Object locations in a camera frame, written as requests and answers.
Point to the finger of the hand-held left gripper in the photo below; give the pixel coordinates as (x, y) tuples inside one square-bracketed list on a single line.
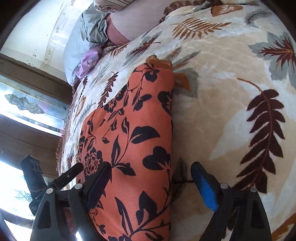
[(69, 174)]

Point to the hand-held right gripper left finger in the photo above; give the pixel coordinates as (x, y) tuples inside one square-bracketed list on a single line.
[(93, 192)]

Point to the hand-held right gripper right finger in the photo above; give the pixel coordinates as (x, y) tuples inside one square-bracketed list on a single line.
[(205, 187)]

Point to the orange floral print garment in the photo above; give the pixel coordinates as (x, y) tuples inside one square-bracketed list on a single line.
[(138, 139)]

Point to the wooden stained-glass window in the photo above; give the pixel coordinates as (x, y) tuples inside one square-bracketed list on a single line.
[(27, 146)]

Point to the patterned glass window pane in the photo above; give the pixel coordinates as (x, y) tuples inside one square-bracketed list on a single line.
[(30, 104)]

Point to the cream leaf print blanket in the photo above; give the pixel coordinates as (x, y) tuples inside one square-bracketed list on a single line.
[(231, 104)]

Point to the purple cloth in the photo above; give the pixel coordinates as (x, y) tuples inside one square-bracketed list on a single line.
[(87, 61)]

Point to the pink plain pillow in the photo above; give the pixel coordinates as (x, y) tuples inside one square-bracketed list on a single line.
[(134, 25)]

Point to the beige striped pillow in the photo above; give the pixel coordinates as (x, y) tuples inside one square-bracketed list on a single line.
[(111, 3)]

